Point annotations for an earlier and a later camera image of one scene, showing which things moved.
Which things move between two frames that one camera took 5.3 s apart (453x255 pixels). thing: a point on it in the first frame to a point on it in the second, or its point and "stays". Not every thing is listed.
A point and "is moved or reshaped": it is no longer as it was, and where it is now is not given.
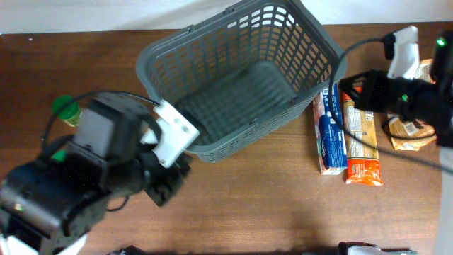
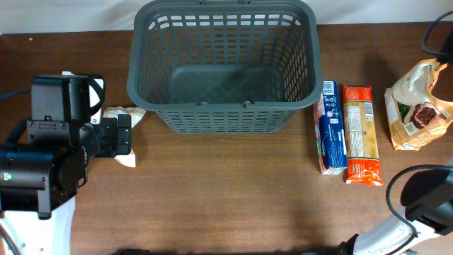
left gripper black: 175,173 to 117,136
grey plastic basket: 241,71 is moved or reshaped
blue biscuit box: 330,137 stays
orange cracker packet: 361,146 stays
